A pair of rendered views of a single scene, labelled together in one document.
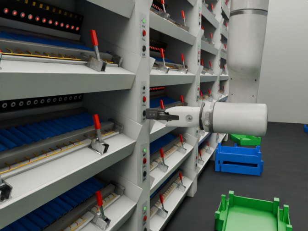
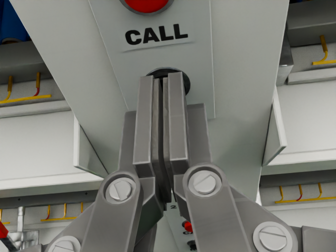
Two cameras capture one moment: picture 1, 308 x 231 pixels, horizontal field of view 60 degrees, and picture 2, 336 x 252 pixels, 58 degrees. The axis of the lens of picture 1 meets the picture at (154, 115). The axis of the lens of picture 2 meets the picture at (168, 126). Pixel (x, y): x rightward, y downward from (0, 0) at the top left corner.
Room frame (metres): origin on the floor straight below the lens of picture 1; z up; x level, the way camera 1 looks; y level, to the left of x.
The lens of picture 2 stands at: (0.78, -0.06, 0.64)
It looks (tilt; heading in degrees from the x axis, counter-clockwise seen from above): 49 degrees down; 76
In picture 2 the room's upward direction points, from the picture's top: 13 degrees counter-clockwise
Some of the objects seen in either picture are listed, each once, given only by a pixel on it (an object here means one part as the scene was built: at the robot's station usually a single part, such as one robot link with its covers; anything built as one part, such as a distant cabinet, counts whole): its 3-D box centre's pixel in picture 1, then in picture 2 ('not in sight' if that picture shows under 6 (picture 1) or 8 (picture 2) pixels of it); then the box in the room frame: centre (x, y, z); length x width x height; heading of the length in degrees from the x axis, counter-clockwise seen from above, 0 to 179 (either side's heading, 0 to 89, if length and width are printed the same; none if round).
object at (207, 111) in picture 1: (209, 117); not in sight; (0.72, -0.15, 0.56); 0.09 x 0.03 x 0.08; 157
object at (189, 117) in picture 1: (187, 115); not in sight; (0.75, -0.10, 0.56); 0.11 x 0.10 x 0.07; 67
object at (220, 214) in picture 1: (252, 217); not in sight; (1.12, -0.44, 0.04); 0.30 x 0.20 x 0.08; 67
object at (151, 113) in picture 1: (154, 114); (119, 175); (0.77, 0.00, 0.56); 0.07 x 0.03 x 0.03; 67
